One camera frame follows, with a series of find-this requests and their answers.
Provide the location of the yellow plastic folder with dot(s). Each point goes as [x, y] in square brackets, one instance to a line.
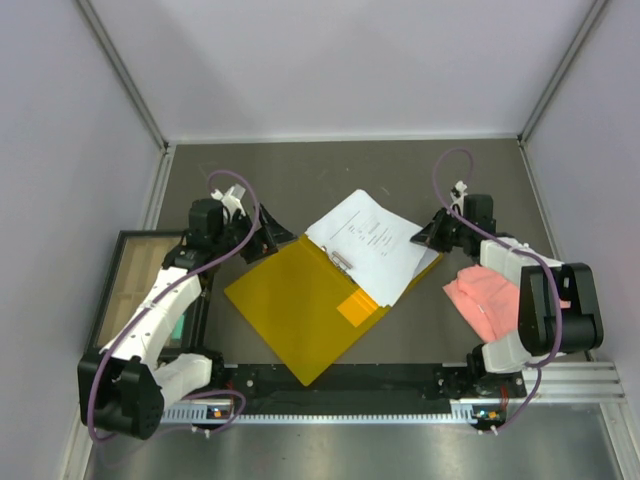
[304, 307]

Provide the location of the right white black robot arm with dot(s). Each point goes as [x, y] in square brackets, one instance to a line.
[526, 308]

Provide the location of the black framed wooden tray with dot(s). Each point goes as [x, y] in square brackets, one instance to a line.
[136, 260]

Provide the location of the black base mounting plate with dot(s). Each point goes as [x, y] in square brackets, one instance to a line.
[345, 389]

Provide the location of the aluminium frame post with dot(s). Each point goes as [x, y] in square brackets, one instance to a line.
[588, 25]
[117, 64]

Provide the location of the right aluminium frame post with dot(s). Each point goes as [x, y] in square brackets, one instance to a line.
[588, 25]

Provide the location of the pink cloth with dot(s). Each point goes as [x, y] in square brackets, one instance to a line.
[487, 301]

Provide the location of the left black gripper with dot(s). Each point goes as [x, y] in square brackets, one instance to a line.
[263, 243]

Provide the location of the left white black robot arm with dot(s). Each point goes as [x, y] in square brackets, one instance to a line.
[122, 388]

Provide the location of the white paper stack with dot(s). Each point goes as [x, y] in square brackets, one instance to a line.
[377, 243]

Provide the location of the grey slotted cable duct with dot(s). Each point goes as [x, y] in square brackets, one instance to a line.
[217, 414]

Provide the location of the left aluminium frame post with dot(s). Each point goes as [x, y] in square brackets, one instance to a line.
[117, 64]

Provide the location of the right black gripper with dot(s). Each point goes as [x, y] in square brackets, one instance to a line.
[430, 234]

